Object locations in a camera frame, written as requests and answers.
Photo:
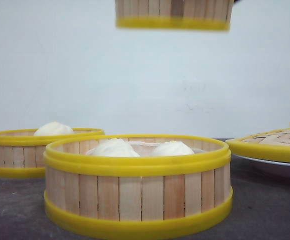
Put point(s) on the white bun tier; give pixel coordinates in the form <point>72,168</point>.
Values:
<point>172,148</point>
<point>114,147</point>

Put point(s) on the white plate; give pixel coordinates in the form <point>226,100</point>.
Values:
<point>270,167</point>

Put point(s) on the white bun in single tier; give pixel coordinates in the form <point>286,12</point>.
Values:
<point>53,128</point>

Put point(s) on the white bun right bottom tier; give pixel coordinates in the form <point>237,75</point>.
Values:
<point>172,148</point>

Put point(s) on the one-bun bamboo steamer tier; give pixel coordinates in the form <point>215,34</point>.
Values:
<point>21,152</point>

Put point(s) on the yellow bamboo steamer lid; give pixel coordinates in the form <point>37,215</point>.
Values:
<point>272,145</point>

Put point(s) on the white bun left bottom tier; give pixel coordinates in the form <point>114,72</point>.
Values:
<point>114,147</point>

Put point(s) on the two-bun bottom steamer tier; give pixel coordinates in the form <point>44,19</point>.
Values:
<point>137,198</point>

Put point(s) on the three-bun bamboo steamer tier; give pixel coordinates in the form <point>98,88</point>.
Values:
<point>207,15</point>

